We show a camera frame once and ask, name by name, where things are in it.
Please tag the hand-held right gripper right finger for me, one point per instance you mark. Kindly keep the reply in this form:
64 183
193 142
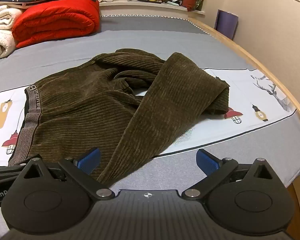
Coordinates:
207 162

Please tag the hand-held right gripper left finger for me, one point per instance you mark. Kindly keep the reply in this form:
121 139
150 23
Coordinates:
89 159

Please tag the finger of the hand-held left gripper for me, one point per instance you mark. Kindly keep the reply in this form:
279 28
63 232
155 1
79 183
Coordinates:
5 172

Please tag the grey printed bed sheet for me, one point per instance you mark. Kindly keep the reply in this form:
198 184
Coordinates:
165 43

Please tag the white fleece blanket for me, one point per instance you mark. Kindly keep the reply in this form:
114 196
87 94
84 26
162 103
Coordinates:
0 35

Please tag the purple mat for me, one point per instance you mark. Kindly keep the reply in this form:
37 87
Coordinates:
227 23

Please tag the red folded quilt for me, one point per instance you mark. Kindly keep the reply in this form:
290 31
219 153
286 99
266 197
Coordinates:
55 22

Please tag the dark grey mattress cover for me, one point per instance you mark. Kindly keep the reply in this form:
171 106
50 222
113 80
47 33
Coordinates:
150 23

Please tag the white window sill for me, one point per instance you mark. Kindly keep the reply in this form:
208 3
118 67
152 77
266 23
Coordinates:
145 8

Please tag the wooden bed frame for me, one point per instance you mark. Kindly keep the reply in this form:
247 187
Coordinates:
260 52

